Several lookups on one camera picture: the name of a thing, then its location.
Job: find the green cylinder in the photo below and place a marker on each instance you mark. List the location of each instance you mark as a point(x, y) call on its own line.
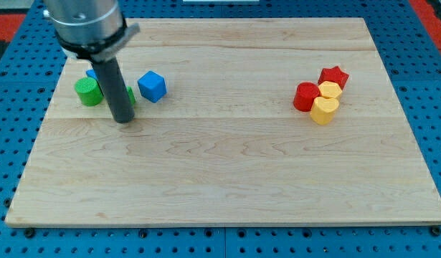
point(88, 91)

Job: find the red star block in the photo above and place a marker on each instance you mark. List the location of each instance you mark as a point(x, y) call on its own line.
point(334, 74)

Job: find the wooden board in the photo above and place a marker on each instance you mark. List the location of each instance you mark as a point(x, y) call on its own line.
point(225, 146)

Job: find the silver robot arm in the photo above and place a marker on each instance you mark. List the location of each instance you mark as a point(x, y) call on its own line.
point(89, 29)

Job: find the blue cube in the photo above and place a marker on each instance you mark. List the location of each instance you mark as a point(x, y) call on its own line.
point(152, 86)

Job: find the small blue block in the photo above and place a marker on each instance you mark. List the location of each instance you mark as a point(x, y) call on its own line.
point(91, 73)

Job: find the green star block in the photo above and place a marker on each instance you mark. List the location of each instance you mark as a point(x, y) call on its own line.
point(131, 95)

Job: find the red cylinder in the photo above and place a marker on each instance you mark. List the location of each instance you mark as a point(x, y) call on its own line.
point(305, 94)

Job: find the yellow pentagon block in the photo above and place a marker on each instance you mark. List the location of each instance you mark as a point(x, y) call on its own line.
point(330, 90)

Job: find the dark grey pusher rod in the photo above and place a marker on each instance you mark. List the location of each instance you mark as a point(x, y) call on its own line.
point(112, 85)

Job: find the yellow heart block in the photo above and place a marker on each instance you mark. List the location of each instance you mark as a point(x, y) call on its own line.
point(323, 110)

